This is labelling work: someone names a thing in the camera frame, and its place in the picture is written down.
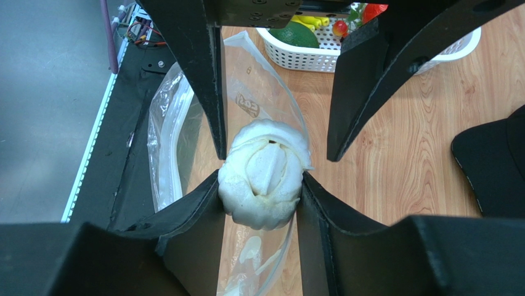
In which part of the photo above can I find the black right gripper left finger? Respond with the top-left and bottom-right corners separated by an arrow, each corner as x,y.
1,172 -> 225,295

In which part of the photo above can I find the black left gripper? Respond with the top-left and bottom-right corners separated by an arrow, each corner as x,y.
139,0 -> 303,160

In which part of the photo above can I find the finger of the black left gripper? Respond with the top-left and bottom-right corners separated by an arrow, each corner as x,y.
327,0 -> 520,162

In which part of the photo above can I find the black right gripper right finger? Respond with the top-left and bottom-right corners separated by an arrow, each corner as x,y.
297,173 -> 524,295

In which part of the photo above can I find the clear polka dot zip bag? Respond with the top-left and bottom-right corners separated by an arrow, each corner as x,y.
147,31 -> 311,295

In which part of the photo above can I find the white perforated plastic basket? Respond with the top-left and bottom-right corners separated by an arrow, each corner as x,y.
257,12 -> 481,87

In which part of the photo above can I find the small cherry tomato cluster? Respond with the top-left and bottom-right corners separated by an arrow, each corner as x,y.
332,20 -> 349,38

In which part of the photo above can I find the red tomato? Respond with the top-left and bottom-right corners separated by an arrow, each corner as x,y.
361,4 -> 388,24

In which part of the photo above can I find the yellow banana bunch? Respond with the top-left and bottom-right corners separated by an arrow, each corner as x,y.
291,15 -> 330,32

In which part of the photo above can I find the green avocado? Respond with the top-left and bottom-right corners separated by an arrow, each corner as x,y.
268,22 -> 319,49

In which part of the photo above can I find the black baseball cap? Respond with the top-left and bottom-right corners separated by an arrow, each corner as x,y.
451,106 -> 524,219

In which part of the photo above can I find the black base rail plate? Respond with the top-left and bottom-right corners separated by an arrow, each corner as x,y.
61,24 -> 230,231

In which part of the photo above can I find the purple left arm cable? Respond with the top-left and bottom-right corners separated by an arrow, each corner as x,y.
99,0 -> 121,75

